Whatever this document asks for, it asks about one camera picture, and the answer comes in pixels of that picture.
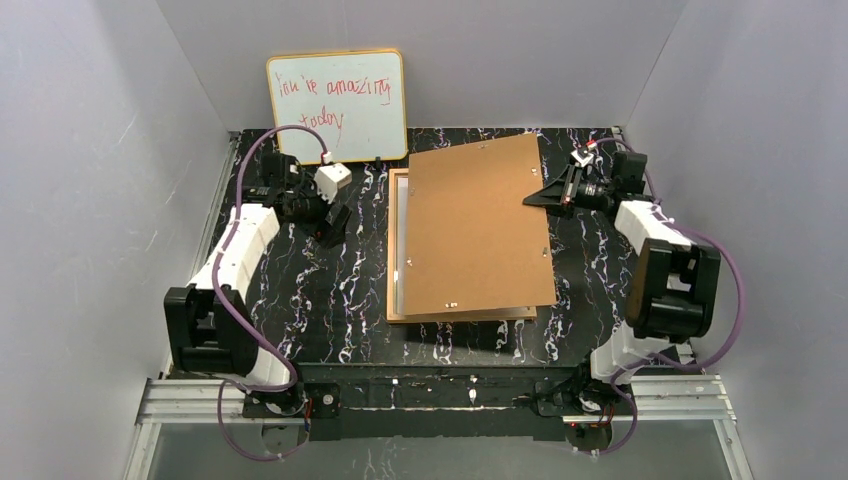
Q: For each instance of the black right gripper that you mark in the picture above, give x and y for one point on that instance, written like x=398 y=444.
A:
x=568 y=189

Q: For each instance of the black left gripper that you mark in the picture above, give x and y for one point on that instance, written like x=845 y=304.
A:
x=325 y=216

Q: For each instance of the colour street photo print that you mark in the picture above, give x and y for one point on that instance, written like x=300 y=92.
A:
x=400 y=240

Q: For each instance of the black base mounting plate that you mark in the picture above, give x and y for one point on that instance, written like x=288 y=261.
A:
x=553 y=410

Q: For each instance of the aluminium front rail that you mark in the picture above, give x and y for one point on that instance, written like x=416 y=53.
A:
x=204 y=401

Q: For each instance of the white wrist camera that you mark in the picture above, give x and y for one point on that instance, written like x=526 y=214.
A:
x=330 y=179
x=583 y=157

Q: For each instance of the orange rimmed whiteboard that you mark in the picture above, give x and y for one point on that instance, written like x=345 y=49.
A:
x=354 y=100

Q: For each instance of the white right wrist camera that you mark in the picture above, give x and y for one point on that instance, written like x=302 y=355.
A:
x=583 y=157

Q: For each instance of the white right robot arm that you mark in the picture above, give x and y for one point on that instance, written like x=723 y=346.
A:
x=673 y=290

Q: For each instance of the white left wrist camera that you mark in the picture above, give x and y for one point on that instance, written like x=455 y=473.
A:
x=330 y=179

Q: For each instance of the light wooden picture frame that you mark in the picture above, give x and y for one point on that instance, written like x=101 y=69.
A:
x=507 y=314

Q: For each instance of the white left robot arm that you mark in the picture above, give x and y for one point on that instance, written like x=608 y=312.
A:
x=207 y=319

